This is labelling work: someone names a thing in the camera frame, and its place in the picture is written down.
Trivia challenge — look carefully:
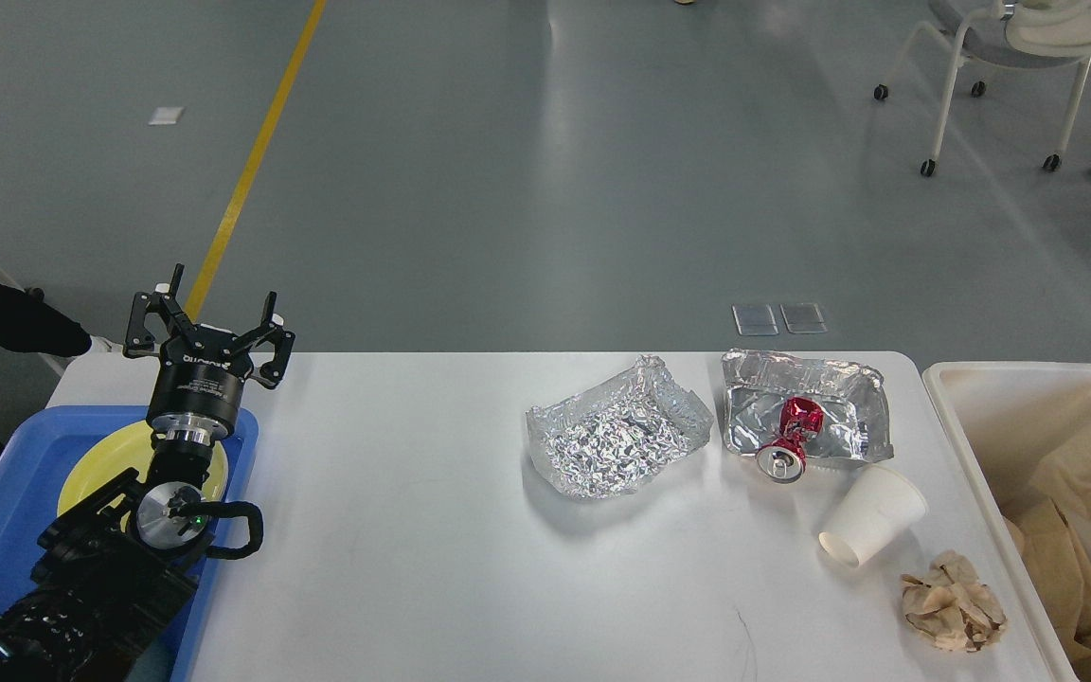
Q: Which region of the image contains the beige waste bin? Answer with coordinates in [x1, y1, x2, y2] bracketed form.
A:
[923, 362, 1091, 681]

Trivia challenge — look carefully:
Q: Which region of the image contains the foil tray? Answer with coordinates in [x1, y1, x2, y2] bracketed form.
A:
[722, 349, 895, 469]
[527, 355, 714, 500]

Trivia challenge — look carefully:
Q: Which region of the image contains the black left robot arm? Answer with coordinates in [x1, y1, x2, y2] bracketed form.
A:
[0, 264, 295, 681]

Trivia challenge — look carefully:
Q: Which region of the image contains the blue plastic tray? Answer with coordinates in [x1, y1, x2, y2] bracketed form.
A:
[0, 405, 259, 681]

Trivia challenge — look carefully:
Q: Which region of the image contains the white office chair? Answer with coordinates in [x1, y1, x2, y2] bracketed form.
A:
[873, 1, 1091, 177]

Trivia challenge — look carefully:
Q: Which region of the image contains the red crushed can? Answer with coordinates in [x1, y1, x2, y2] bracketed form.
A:
[755, 396, 824, 484]

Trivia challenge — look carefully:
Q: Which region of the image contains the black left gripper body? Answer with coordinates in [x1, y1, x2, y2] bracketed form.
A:
[146, 342, 255, 446]

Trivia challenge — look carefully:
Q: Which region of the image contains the yellow plastic plate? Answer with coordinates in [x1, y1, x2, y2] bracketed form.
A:
[39, 422, 243, 552]

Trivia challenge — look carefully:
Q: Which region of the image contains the white paper cup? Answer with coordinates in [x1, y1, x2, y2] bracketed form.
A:
[817, 465, 928, 569]

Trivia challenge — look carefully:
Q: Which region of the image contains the brown paper ball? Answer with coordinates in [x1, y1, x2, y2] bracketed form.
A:
[901, 551, 1009, 653]

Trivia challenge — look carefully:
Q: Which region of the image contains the brown paper in bin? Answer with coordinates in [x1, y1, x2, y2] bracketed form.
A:
[1005, 499, 1091, 663]

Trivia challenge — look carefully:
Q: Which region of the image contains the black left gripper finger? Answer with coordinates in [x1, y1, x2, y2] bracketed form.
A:
[221, 291, 295, 388]
[123, 264, 199, 361]

